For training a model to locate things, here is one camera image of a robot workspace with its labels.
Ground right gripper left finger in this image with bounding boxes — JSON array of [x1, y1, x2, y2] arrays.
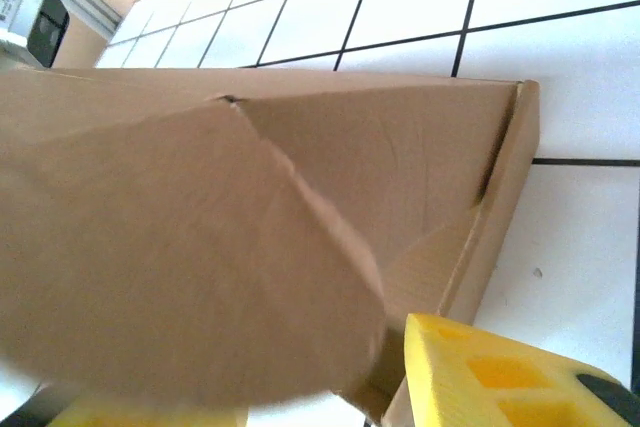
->
[[47, 389, 251, 427]]

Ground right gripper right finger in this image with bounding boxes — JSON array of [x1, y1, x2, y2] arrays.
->
[[402, 312, 640, 427]]

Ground brown cardboard box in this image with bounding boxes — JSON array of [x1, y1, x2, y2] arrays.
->
[[0, 66, 541, 427]]

